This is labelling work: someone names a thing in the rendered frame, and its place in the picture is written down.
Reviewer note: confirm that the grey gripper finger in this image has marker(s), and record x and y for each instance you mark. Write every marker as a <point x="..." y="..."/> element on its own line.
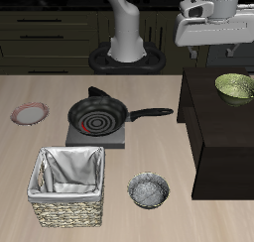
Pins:
<point x="233" y="49"/>
<point x="193" y="52"/>

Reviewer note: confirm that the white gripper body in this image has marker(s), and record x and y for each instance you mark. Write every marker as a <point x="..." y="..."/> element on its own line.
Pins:
<point x="211" y="32"/>

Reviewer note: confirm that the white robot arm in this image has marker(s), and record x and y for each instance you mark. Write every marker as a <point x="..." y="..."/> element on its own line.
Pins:
<point x="126" y="34"/>

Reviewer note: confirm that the green bowl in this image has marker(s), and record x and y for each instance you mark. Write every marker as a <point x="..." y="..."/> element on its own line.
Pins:
<point x="235" y="87"/>

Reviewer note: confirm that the dark grey stove plate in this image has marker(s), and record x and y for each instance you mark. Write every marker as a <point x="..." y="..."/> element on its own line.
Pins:
<point x="99" y="141"/>

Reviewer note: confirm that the grey bowl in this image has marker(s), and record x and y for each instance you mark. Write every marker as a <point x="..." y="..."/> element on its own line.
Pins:
<point x="148" y="190"/>

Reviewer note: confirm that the white plate with pink rim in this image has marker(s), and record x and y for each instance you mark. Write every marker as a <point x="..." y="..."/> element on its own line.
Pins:
<point x="29" y="114"/>

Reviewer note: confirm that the dark wooden cabinet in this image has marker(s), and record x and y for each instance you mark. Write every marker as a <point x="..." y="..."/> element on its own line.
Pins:
<point x="221" y="143"/>

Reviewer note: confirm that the black frying pan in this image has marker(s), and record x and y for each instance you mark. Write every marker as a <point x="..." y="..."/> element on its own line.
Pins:
<point x="99" y="115"/>

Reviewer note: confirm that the dark kitchen cupboards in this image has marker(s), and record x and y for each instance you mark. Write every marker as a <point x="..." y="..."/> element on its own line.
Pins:
<point x="49" y="37"/>

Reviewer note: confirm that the woven basket with white liner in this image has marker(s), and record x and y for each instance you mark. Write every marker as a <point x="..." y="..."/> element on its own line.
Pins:
<point x="66" y="189"/>

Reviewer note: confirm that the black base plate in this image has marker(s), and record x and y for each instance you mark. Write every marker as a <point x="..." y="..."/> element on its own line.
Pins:
<point x="99" y="61"/>

